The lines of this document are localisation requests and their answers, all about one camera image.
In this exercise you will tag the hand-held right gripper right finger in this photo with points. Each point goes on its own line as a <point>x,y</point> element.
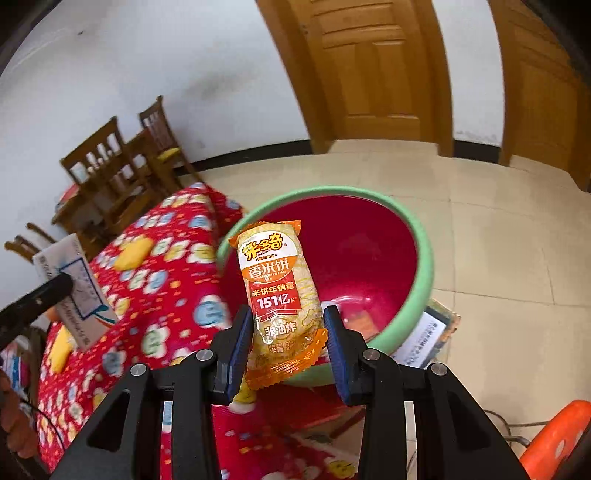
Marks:
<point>337,350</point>

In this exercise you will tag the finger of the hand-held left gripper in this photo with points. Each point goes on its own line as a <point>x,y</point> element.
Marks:
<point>48,290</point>

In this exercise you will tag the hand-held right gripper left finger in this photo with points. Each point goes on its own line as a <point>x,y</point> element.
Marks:
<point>238,350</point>

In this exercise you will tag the teal and white box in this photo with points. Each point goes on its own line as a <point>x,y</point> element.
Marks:
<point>74,286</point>

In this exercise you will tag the orange snack packet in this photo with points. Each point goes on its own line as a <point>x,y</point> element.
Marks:
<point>277,300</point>

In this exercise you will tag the red basin with green rim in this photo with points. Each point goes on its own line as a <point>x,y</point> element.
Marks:
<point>369,258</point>

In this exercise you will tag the person's left hand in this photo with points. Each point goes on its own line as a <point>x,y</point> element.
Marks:
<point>16,415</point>

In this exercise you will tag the colourful cartons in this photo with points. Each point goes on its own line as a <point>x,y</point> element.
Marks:
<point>14,369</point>

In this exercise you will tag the yellow foam piece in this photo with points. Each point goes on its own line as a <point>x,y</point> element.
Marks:
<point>61,350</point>

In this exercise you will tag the wooden dining table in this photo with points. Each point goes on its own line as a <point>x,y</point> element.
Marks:
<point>69,212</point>

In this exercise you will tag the yellow ridged sponge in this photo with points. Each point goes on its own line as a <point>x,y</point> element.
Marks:
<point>134,253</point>

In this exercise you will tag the printed booklet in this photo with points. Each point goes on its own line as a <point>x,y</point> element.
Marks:
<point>429,332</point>

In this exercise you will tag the red smiley flower blanket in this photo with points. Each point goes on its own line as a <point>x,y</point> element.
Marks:
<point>161,295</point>

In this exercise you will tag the yellow seat cushion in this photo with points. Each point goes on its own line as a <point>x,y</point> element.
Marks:
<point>167,153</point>

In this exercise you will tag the wooden chair with cushion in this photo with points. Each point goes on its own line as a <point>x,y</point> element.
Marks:
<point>159,124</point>

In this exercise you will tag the orange plastic stool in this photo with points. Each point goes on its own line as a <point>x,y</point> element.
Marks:
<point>558,438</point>

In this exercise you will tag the wooden panel door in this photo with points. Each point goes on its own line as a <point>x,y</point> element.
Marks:
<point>545,92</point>
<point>369,74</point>

